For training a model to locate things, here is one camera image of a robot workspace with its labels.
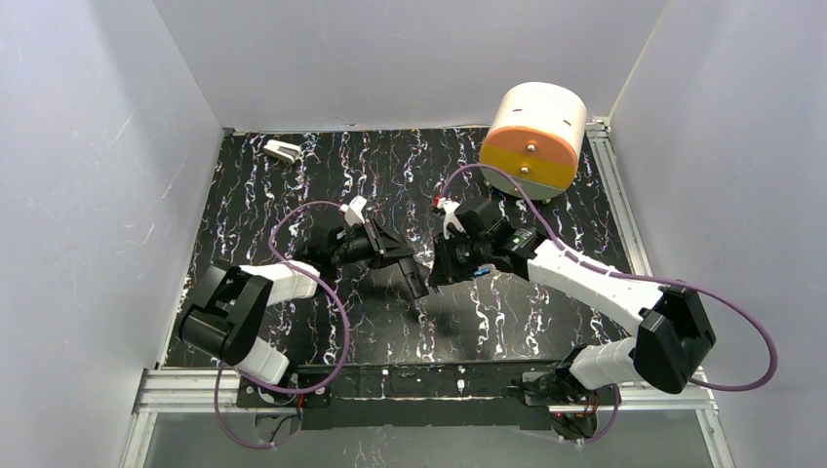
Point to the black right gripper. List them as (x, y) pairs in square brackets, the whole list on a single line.
[(449, 256)]

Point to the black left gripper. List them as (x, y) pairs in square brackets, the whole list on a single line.
[(375, 243)]

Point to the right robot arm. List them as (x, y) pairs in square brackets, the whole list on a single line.
[(670, 333)]

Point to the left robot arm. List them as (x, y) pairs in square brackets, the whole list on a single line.
[(224, 313)]

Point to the small white clip object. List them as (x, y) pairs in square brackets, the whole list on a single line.
[(283, 151)]

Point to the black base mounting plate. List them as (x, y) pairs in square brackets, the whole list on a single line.
[(448, 394)]

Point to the pink orange cylindrical drawer box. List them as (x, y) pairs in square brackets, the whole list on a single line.
[(535, 137)]

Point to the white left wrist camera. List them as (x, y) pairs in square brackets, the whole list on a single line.
[(353, 212)]

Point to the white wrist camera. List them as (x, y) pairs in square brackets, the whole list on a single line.
[(447, 208), (353, 212)]

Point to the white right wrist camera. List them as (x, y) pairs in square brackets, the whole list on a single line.
[(447, 208)]

